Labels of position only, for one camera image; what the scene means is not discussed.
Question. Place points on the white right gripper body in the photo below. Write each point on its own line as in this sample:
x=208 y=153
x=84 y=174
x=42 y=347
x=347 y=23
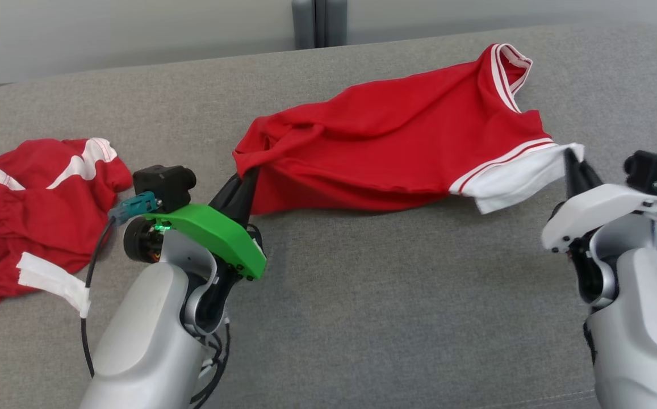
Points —
x=595 y=207

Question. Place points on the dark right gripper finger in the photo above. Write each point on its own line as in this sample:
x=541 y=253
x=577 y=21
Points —
x=590 y=179
x=574 y=176

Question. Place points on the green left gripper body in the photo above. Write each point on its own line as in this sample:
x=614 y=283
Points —
x=220 y=233

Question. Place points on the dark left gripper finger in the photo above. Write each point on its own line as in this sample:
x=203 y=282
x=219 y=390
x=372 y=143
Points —
x=247 y=199
x=227 y=196

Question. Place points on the red shirt with white trim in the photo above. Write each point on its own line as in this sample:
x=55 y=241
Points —
x=396 y=136

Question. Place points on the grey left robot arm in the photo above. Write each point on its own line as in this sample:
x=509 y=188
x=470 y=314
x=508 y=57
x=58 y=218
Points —
x=141 y=341

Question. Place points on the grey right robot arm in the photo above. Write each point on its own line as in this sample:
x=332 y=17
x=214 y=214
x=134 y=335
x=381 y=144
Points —
x=646 y=329

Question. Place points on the crumpled red and white garment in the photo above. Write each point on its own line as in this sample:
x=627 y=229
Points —
x=33 y=216

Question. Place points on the white tape tag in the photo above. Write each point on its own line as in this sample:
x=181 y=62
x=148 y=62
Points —
x=55 y=281

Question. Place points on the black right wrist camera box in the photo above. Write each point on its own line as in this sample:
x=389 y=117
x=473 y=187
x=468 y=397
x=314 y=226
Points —
x=649 y=167

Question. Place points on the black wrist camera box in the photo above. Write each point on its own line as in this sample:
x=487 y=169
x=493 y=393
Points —
x=160 y=184
x=649 y=167

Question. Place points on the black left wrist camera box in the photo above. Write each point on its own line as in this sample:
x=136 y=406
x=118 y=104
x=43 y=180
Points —
x=160 y=184

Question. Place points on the grey upright post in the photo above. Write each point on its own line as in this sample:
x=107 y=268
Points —
x=319 y=23

